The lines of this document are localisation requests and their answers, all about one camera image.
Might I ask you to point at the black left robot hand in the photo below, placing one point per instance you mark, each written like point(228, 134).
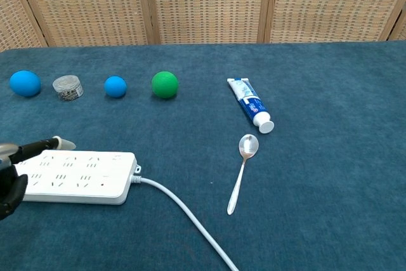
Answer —
point(12, 185)

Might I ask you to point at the white power strip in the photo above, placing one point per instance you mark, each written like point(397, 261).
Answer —
point(79, 175)

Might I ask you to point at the large blue ball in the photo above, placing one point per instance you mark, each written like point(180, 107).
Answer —
point(25, 83)

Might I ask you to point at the small clear round container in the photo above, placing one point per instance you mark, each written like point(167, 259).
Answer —
point(67, 88)

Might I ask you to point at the small blue ball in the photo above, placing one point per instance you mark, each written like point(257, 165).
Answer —
point(115, 86)

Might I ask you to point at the green ball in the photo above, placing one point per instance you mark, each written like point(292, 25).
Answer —
point(164, 84)

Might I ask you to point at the silver metal spoon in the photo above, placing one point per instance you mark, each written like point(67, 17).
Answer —
point(245, 163)

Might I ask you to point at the blue white toothpaste tube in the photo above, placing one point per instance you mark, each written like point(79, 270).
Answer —
point(252, 104)

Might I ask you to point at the woven bamboo folding screen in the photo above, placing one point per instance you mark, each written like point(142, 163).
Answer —
point(203, 4)

